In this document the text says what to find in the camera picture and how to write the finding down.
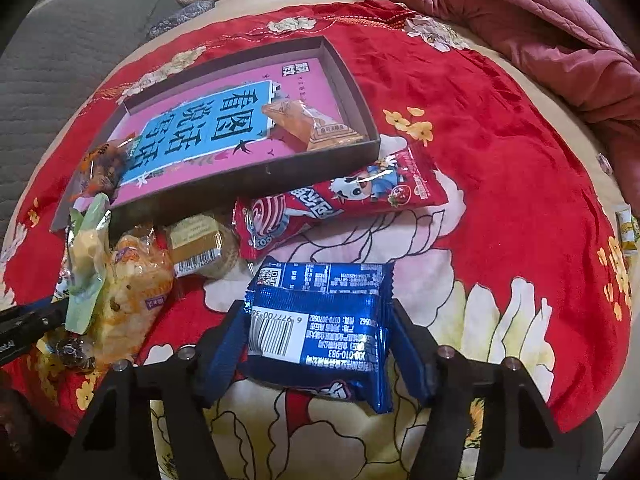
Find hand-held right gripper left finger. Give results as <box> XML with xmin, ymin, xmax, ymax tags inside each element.
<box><xmin>57</xmin><ymin>300</ymin><xmax>251</xmax><ymax>480</ymax></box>

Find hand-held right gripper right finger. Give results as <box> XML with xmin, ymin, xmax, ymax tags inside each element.
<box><xmin>391</xmin><ymin>299</ymin><xmax>581</xmax><ymax>480</ymax></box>

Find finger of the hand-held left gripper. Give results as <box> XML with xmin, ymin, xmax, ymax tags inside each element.
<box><xmin>0</xmin><ymin>299</ymin><xmax>69</xmax><ymax>367</ymax></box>

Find dark brown candy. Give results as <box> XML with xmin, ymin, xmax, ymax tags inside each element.
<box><xmin>47</xmin><ymin>336</ymin><xmax>98</xmax><ymax>372</ymax></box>

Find green snack packet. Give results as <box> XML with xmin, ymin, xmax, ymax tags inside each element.
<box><xmin>64</xmin><ymin>192</ymin><xmax>113</xmax><ymax>335</ymax></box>

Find blue snack packet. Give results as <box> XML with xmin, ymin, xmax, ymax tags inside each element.
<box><xmin>239</xmin><ymin>256</ymin><xmax>397</xmax><ymax>415</ymax></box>

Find yellow cracker packet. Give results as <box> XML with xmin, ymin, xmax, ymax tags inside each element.
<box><xmin>85</xmin><ymin>232</ymin><xmax>176</xmax><ymax>361</ymax></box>

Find red cartoon snack packet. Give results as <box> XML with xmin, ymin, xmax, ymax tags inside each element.
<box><xmin>232</xmin><ymin>146</ymin><xmax>448</xmax><ymax>262</ymax></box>

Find orange striped clear snack packet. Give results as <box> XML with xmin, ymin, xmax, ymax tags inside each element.
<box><xmin>70</xmin><ymin>139</ymin><xmax>137</xmax><ymax>200</ymax></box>

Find cardboard box with pink bottom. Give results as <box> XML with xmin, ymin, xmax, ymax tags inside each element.
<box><xmin>49</xmin><ymin>36</ymin><xmax>382</xmax><ymax>233</ymax></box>

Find tan orange snack packet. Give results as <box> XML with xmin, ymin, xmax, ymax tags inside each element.
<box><xmin>261</xmin><ymin>99</ymin><xmax>365</xmax><ymax>153</ymax></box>

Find round wrapped pastry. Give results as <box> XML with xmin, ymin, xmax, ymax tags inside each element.
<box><xmin>165</xmin><ymin>212</ymin><xmax>241</xmax><ymax>281</ymax></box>

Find red floral blanket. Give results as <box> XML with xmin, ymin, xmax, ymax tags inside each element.
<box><xmin>0</xmin><ymin>0</ymin><xmax>637</xmax><ymax>480</ymax></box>

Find small yellow packet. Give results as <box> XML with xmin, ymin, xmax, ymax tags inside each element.
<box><xmin>616</xmin><ymin>207</ymin><xmax>640</xmax><ymax>253</ymax></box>

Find grey quilted cushion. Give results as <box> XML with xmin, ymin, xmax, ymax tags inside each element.
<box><xmin>0</xmin><ymin>0</ymin><xmax>182</xmax><ymax>243</ymax></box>

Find pink quilted blanket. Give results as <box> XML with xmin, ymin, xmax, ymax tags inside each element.
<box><xmin>365</xmin><ymin>0</ymin><xmax>640</xmax><ymax>181</ymax></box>

